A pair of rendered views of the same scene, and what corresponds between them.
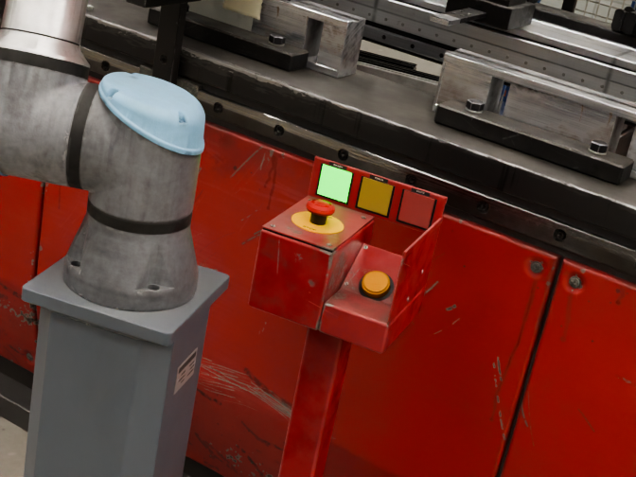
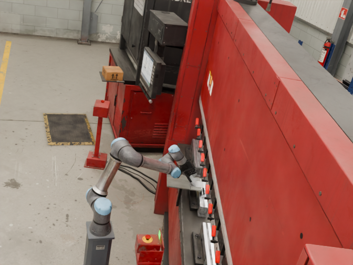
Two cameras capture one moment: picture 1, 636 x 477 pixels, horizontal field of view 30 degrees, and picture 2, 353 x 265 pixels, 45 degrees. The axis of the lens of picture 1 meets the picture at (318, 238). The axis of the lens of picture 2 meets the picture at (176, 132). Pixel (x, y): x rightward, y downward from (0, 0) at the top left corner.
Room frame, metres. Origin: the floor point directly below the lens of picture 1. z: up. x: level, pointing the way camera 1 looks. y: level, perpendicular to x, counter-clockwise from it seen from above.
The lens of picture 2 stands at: (0.24, -1.94, 2.79)
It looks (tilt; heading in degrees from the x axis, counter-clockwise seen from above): 26 degrees down; 56
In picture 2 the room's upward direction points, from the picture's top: 11 degrees clockwise
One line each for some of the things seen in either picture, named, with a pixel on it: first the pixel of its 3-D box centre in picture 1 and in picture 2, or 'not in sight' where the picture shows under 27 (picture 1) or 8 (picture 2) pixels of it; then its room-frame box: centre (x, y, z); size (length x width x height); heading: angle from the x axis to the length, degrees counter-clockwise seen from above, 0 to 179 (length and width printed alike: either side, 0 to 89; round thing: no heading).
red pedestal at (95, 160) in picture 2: not in sight; (99, 133); (1.93, 2.14, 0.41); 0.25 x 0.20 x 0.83; 153
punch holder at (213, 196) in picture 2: not in sight; (217, 202); (1.77, -0.28, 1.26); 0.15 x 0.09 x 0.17; 63
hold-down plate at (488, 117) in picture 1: (531, 140); (197, 248); (1.71, -0.28, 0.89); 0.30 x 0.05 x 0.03; 63
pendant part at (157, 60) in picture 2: not in sight; (153, 72); (2.15, 1.50, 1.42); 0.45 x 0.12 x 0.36; 80
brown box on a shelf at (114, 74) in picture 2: not in sight; (112, 72); (2.15, 2.46, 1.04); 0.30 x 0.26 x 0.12; 77
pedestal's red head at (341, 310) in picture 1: (347, 251); (148, 247); (1.49, -0.04, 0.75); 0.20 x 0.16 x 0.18; 71
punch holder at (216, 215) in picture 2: not in sight; (221, 222); (1.68, -0.46, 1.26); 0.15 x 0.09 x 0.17; 63
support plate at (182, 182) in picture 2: not in sight; (183, 182); (1.91, 0.30, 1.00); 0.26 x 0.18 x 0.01; 153
